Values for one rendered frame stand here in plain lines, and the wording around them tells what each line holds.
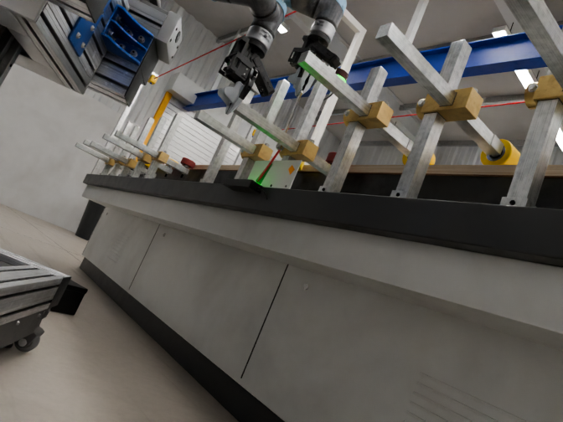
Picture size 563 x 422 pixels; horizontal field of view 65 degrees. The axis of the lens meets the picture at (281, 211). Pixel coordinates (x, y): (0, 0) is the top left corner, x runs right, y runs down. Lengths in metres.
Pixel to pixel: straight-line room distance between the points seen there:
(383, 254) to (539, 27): 0.50
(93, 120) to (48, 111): 0.76
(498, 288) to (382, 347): 0.43
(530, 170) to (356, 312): 0.60
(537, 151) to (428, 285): 0.30
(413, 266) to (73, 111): 8.41
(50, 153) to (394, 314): 8.15
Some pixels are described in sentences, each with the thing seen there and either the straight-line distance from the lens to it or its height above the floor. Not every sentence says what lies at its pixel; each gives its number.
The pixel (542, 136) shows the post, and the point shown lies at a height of 0.85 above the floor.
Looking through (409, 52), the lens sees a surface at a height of 0.94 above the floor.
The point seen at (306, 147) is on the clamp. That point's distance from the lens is 1.34.
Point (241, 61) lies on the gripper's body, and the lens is 1.26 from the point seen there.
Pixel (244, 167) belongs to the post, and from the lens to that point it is 1.59.
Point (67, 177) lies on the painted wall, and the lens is 9.00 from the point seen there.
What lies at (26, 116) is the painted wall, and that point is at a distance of 8.88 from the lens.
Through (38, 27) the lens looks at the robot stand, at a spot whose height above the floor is 0.68.
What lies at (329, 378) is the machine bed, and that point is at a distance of 1.26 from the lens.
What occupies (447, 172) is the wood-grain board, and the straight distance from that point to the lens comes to 1.25.
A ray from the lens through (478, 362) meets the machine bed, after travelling 1.04.
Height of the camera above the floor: 0.41
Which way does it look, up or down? 10 degrees up
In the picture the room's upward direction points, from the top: 23 degrees clockwise
